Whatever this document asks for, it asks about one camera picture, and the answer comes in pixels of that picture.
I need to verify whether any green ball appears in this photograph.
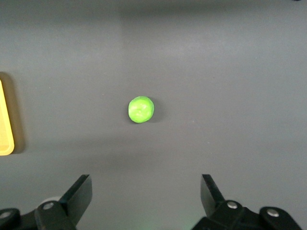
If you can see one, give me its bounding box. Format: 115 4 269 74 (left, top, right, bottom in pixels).
128 95 155 124

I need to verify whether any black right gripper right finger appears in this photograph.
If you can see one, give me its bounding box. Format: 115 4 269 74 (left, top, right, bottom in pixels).
191 174 302 230

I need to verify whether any yellow plastic tray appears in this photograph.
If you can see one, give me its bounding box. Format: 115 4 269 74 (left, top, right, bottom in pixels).
0 78 15 156

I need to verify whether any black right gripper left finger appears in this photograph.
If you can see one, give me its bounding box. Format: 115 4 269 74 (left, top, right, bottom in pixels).
0 174 93 230

